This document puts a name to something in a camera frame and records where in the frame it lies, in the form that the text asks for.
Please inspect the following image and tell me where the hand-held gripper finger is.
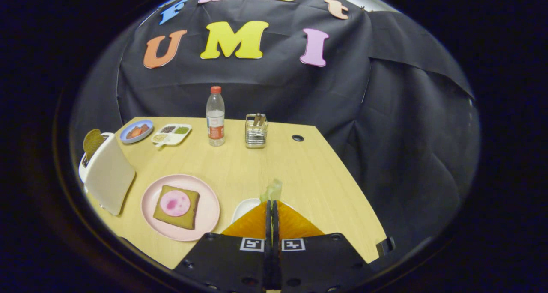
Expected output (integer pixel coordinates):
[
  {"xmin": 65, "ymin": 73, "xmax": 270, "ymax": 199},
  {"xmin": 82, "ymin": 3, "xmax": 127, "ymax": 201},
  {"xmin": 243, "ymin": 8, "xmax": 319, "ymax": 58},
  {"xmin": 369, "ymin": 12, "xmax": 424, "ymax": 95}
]
[
  {"xmin": 273, "ymin": 200, "xmax": 377, "ymax": 293},
  {"xmin": 173, "ymin": 200, "xmax": 273, "ymax": 293}
]

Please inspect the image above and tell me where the green lettuce leaf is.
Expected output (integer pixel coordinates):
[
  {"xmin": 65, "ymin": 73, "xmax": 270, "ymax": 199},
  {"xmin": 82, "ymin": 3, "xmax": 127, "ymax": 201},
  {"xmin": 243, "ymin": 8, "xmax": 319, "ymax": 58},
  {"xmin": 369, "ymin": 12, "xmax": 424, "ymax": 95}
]
[{"xmin": 260, "ymin": 179, "xmax": 283, "ymax": 203}]

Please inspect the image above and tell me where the thick brown toast slice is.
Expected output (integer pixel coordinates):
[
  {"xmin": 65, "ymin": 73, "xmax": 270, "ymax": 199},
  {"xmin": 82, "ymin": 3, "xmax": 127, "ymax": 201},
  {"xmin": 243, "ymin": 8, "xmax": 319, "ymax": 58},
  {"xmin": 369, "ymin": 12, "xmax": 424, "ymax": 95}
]
[{"xmin": 83, "ymin": 129, "xmax": 105, "ymax": 161}]

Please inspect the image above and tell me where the white square plate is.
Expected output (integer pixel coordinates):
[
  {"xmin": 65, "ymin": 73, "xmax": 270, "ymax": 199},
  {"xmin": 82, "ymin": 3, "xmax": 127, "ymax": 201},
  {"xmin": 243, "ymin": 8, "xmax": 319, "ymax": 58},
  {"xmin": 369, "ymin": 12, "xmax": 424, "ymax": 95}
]
[{"xmin": 231, "ymin": 198, "xmax": 296, "ymax": 224}]

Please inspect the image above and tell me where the flat brown bread slice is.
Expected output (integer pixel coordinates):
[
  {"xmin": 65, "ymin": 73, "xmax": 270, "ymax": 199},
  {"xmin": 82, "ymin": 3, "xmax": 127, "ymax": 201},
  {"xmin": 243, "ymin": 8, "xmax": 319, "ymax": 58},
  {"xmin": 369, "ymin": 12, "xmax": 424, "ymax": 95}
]
[{"xmin": 153, "ymin": 185, "xmax": 200, "ymax": 230}]

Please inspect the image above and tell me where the metal mesh utensil holder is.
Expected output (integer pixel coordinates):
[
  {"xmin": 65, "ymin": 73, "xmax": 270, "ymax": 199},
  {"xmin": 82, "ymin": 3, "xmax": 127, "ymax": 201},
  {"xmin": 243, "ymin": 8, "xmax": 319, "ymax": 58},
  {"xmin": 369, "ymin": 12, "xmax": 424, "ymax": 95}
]
[{"xmin": 245, "ymin": 113, "xmax": 269, "ymax": 149}]

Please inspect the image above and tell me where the pink ham slice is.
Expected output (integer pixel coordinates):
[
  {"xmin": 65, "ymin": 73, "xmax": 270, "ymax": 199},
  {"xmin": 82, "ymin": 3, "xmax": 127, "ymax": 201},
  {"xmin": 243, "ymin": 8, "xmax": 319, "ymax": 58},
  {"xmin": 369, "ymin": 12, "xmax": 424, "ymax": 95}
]
[{"xmin": 160, "ymin": 190, "xmax": 191, "ymax": 217}]

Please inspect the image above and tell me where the black table edge clamp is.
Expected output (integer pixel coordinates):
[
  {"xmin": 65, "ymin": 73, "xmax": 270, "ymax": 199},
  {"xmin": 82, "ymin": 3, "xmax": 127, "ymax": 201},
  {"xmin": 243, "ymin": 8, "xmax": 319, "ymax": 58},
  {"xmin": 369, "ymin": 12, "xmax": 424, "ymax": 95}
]
[{"xmin": 376, "ymin": 236, "xmax": 396, "ymax": 257}]

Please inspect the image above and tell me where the clear water bottle red cap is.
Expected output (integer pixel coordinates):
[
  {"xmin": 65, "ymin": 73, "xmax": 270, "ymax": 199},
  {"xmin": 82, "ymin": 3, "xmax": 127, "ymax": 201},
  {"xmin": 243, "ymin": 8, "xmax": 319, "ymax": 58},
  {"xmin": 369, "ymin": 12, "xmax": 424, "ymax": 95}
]
[{"xmin": 206, "ymin": 86, "xmax": 226, "ymax": 147}]

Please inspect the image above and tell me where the pink round plate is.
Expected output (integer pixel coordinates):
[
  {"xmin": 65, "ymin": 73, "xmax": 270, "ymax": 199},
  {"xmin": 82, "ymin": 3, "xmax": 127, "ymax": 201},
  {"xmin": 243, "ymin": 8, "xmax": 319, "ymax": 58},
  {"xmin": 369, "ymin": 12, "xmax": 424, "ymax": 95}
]
[{"xmin": 141, "ymin": 174, "xmax": 220, "ymax": 242}]

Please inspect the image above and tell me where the white divided condiment tray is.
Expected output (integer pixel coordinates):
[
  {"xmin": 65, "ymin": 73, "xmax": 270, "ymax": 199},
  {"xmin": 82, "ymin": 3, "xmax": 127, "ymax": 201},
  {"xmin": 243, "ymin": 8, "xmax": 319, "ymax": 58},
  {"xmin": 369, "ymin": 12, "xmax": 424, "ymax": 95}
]
[{"xmin": 151, "ymin": 123, "xmax": 192, "ymax": 149}]

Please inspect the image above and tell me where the black backdrop cloth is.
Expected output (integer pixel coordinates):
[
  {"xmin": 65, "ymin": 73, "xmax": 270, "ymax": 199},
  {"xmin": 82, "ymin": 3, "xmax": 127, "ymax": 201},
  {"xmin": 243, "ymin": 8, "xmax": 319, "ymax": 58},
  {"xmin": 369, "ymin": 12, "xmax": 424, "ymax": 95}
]
[{"xmin": 71, "ymin": 0, "xmax": 480, "ymax": 259}]

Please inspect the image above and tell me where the blue round plate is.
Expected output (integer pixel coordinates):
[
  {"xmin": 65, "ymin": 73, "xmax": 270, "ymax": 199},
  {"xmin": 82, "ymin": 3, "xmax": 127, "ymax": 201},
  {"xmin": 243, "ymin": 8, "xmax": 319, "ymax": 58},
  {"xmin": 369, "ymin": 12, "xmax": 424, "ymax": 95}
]
[{"xmin": 119, "ymin": 120, "xmax": 154, "ymax": 144}]

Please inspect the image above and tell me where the white toaster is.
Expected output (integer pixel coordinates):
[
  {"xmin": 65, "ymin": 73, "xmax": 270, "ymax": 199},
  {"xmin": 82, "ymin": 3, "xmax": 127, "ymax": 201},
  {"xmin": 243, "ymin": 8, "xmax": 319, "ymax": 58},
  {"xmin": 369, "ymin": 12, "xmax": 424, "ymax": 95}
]
[{"xmin": 78, "ymin": 132, "xmax": 136, "ymax": 216}]

